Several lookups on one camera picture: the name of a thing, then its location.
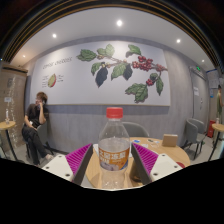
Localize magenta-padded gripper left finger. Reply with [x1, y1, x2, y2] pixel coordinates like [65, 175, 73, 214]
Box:
[41, 143, 95, 186]

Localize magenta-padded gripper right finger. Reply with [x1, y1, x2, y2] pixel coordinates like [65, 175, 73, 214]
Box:
[130, 142, 184, 186]

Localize clear red-capped drink bottle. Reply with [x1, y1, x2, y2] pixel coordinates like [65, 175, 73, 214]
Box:
[98, 107, 131, 190]

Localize white patterned paper sheet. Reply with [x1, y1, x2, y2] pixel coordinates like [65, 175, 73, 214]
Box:
[92, 143, 101, 155]

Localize brown cardboard box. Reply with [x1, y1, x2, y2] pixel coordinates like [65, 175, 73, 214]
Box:
[161, 133, 179, 148]

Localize grey upholstered chair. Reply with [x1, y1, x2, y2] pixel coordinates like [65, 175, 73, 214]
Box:
[121, 121, 150, 138]
[181, 118, 206, 151]

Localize person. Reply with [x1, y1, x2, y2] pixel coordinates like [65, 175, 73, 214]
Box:
[21, 91, 54, 167]
[215, 84, 224, 124]

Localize red fire equipment box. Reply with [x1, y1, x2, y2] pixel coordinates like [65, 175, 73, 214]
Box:
[207, 119, 216, 138]

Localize grey door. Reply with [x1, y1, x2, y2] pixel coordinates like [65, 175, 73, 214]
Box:
[189, 70, 204, 122]

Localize small round wooden table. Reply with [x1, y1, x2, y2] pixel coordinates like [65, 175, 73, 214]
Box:
[208, 123, 224, 161]
[0, 120, 18, 161]

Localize round ceiling lights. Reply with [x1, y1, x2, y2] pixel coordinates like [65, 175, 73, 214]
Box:
[20, 19, 206, 64]

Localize coffee plant wall mural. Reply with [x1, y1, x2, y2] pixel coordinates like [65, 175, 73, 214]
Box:
[30, 40, 172, 107]

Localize wall notice board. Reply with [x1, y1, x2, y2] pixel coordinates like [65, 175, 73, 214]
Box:
[205, 68, 221, 98]

